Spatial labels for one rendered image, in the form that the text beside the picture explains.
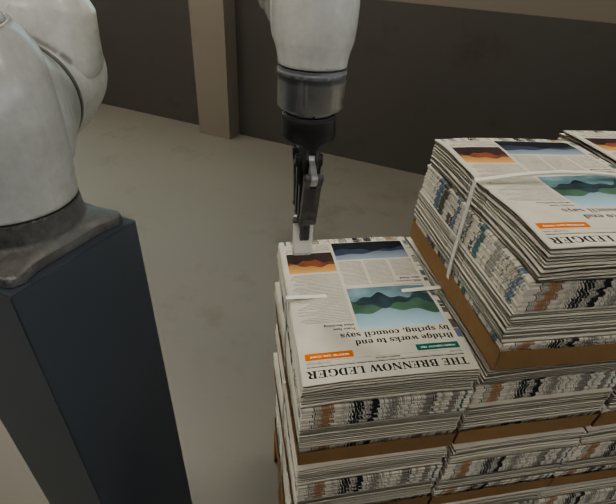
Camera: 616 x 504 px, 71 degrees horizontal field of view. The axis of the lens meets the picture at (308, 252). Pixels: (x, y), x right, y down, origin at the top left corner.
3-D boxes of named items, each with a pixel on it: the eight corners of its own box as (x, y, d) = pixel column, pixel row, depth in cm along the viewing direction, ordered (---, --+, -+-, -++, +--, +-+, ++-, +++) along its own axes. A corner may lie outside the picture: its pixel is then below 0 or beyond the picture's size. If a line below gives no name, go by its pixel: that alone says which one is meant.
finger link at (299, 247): (313, 216, 69) (313, 218, 68) (310, 252, 73) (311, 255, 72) (294, 217, 68) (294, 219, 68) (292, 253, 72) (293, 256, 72)
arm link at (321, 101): (338, 58, 60) (335, 102, 63) (273, 56, 59) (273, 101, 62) (355, 74, 53) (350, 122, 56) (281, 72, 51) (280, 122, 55)
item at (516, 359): (448, 301, 78) (454, 282, 75) (592, 292, 82) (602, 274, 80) (491, 371, 65) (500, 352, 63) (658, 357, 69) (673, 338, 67)
